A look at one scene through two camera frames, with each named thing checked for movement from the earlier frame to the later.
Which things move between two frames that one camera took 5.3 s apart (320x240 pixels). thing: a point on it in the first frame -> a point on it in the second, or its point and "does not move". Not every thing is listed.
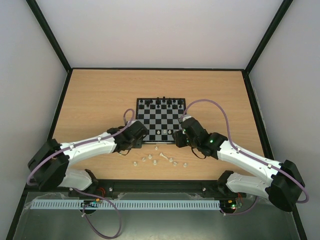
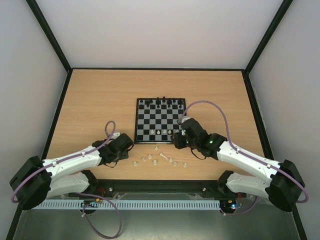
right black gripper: [178, 139] does not move
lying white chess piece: [164, 157] does not move
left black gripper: [138, 144] -> [125, 155]
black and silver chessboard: [161, 116] does not move
